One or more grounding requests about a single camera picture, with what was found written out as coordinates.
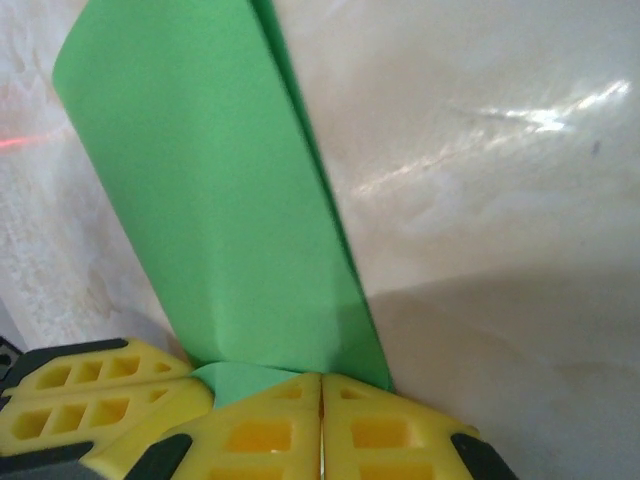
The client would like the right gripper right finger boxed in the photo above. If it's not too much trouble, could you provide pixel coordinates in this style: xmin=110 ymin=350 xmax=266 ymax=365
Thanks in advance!
xmin=322 ymin=374 xmax=516 ymax=480

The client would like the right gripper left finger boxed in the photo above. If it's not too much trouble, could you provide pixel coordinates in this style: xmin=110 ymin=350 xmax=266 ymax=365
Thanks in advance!
xmin=127 ymin=373 xmax=321 ymax=480

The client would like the green paper sheet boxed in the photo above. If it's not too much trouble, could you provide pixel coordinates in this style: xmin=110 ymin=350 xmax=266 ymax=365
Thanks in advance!
xmin=52 ymin=0 xmax=396 ymax=409

